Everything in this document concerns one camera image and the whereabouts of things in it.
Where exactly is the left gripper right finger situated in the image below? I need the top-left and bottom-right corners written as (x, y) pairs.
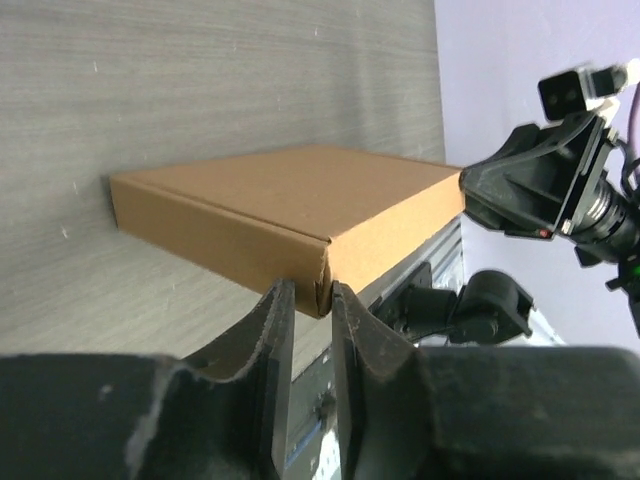
top-left (332, 283), bottom-right (639, 479)

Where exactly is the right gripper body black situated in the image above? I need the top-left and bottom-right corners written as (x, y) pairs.
top-left (558, 112), bottom-right (617, 238)

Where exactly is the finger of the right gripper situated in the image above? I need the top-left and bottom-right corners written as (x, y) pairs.
top-left (459, 121), bottom-right (577, 238)

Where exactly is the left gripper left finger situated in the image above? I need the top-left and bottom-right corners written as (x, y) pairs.
top-left (1, 280), bottom-right (295, 479)

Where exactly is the small cardboard box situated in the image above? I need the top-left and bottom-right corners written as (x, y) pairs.
top-left (110, 145), bottom-right (465, 318)

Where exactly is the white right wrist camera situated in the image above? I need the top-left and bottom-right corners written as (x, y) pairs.
top-left (537, 58), bottom-right (639, 122)

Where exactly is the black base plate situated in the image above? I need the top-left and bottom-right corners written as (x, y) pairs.
top-left (283, 348), bottom-right (340, 479)

